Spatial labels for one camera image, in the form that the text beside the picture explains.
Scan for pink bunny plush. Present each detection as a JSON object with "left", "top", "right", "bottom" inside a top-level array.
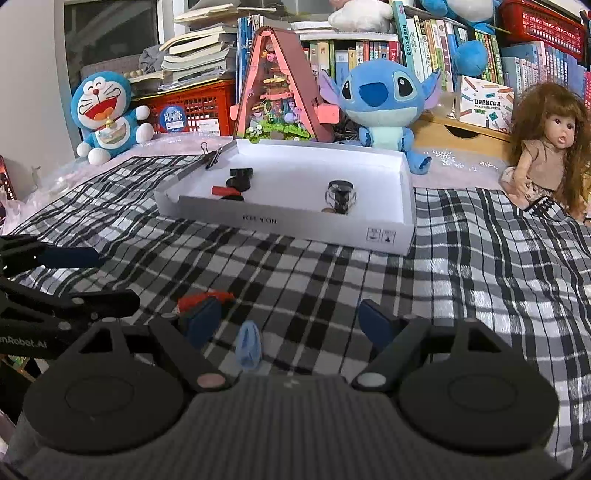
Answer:
[{"left": 328, "top": 0, "right": 394, "bottom": 33}]

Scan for wooden drawer box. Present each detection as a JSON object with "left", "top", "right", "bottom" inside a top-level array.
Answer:
[{"left": 410, "top": 112, "right": 517, "bottom": 161}]

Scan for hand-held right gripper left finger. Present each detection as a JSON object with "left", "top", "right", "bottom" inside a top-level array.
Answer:
[{"left": 69, "top": 296, "right": 232, "bottom": 393}]

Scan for stack of loose books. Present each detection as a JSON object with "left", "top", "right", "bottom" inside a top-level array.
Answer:
[{"left": 158, "top": 4, "right": 239, "bottom": 87}]

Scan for row of shelf books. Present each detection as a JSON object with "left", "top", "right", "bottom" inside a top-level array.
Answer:
[{"left": 300, "top": 0, "right": 591, "bottom": 112}]

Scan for blue upright books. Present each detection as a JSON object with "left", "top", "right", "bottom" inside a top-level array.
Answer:
[{"left": 236, "top": 16, "right": 259, "bottom": 100}]

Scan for blue alien plush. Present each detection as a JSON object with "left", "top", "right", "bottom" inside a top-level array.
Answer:
[{"left": 318, "top": 58, "right": 442, "bottom": 175}]

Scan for red plastic basket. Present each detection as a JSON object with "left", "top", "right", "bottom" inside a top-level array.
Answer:
[{"left": 499, "top": 0, "right": 587, "bottom": 48}]

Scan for clear plastic sheet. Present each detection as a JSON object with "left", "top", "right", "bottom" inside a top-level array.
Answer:
[{"left": 0, "top": 135, "right": 237, "bottom": 234}]

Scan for pink triangular miniature house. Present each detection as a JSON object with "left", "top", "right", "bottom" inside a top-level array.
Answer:
[{"left": 230, "top": 26, "right": 341, "bottom": 144}]

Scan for dark printed box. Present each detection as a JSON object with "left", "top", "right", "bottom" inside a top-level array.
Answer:
[{"left": 0, "top": 155, "right": 19, "bottom": 205}]

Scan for blue robot cat plush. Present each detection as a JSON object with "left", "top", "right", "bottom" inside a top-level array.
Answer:
[{"left": 70, "top": 71, "right": 153, "bottom": 166}]

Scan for black red spring clamp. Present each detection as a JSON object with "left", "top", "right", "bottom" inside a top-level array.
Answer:
[
  {"left": 211, "top": 167, "right": 254, "bottom": 202},
  {"left": 177, "top": 291, "right": 235, "bottom": 320}
]

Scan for white printed carton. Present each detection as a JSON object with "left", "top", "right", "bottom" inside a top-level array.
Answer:
[{"left": 454, "top": 75, "right": 516, "bottom": 133}]

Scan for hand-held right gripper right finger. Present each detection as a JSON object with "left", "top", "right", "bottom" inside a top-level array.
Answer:
[{"left": 350, "top": 298, "right": 515, "bottom": 393}]

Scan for light blue hair tie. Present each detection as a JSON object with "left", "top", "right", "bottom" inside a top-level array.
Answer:
[{"left": 235, "top": 321, "right": 263, "bottom": 372}]

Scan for large black binder clip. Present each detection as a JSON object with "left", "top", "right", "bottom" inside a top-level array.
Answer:
[{"left": 323, "top": 180, "right": 359, "bottom": 216}]

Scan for red plastic crate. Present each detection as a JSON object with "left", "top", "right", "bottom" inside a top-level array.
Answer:
[{"left": 131, "top": 79, "right": 238, "bottom": 137}]

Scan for white cardboard box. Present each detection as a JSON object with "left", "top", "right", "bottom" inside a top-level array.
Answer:
[{"left": 154, "top": 138, "right": 417, "bottom": 257}]

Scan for small black binder clip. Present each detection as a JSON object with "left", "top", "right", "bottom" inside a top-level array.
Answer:
[{"left": 200, "top": 143, "right": 223, "bottom": 171}]

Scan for large blue plush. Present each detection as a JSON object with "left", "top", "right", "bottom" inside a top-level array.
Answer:
[{"left": 419, "top": 0, "right": 498, "bottom": 78}]

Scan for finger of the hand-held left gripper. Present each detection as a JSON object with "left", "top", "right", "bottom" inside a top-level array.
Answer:
[
  {"left": 0, "top": 278, "right": 141, "bottom": 334},
  {"left": 0, "top": 235, "right": 106, "bottom": 278}
]

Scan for long-haired baby doll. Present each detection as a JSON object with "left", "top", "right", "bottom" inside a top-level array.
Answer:
[{"left": 501, "top": 83, "right": 591, "bottom": 227}]

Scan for black white checkered blanket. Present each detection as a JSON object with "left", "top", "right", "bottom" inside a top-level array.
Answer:
[{"left": 0, "top": 154, "right": 591, "bottom": 418}]

